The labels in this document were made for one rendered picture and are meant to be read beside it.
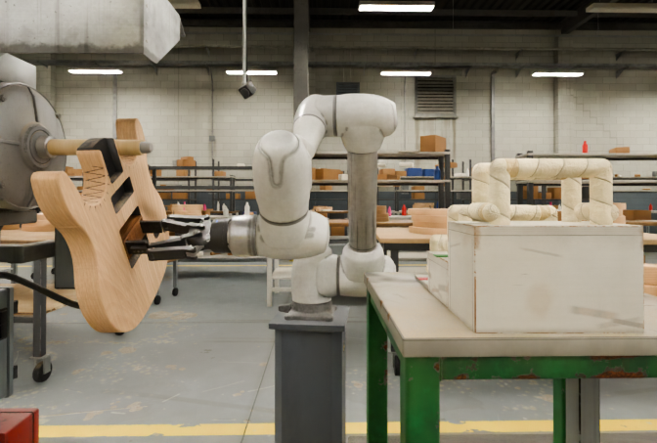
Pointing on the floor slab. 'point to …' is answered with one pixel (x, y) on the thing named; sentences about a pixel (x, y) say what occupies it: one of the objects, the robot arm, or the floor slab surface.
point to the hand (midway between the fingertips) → (137, 236)
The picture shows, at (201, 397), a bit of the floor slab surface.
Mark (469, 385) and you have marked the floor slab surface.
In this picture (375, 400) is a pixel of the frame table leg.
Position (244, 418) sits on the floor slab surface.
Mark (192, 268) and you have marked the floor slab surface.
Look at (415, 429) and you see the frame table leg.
